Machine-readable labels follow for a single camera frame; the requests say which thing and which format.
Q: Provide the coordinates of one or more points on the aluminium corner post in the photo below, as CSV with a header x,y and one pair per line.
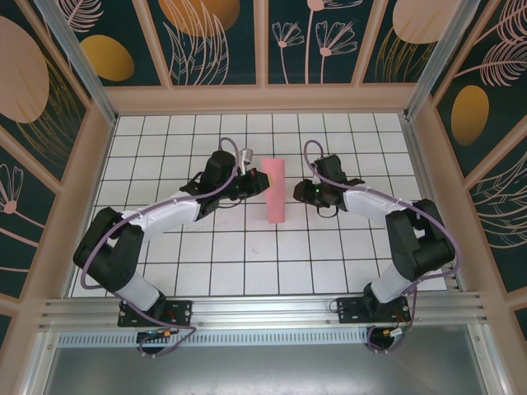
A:
x,y
439,57
82,61

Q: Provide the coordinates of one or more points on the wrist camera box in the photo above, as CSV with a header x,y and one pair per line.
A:
x,y
246,156
314,178

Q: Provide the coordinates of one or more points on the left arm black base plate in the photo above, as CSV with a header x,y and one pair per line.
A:
x,y
181,312

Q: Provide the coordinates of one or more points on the grey metal sheet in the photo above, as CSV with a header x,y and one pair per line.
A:
x,y
263,370

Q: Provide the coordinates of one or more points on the aluminium table edge rail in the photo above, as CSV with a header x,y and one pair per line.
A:
x,y
419,164

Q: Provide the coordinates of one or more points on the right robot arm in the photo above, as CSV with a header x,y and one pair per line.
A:
x,y
370,201

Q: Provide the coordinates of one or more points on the pink square paper sheet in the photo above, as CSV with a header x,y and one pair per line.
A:
x,y
276,197

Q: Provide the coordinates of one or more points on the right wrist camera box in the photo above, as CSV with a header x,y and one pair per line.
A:
x,y
314,178

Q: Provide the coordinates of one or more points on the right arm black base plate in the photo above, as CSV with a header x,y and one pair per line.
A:
x,y
350,312

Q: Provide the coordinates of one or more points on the long aluminium base rail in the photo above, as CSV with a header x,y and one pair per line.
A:
x,y
263,308

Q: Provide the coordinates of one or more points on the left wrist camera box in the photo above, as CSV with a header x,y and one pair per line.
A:
x,y
246,156

